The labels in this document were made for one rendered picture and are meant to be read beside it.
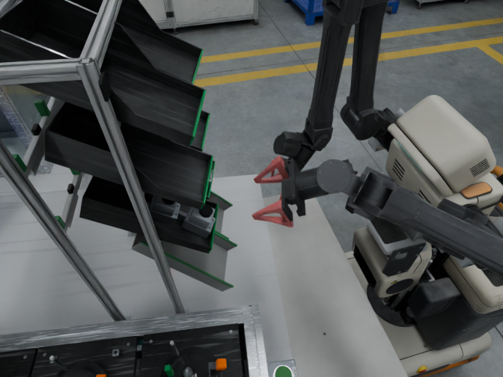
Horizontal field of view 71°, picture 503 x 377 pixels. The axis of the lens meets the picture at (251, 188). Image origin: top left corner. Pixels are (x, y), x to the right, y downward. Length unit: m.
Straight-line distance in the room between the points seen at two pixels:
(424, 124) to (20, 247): 1.29
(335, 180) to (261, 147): 2.25
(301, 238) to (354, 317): 0.31
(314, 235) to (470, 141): 0.59
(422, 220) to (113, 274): 0.93
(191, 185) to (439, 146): 0.56
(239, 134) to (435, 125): 2.18
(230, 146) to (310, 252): 1.77
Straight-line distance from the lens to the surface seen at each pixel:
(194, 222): 0.79
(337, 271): 1.19
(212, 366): 0.84
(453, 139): 0.91
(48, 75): 0.52
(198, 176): 0.73
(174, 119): 0.60
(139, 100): 0.61
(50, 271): 1.32
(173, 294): 0.97
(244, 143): 2.87
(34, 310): 1.27
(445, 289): 1.41
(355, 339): 1.11
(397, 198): 0.64
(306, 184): 0.67
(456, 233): 0.62
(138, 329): 1.02
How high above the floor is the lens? 1.88
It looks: 48 degrees down
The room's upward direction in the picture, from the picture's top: straight up
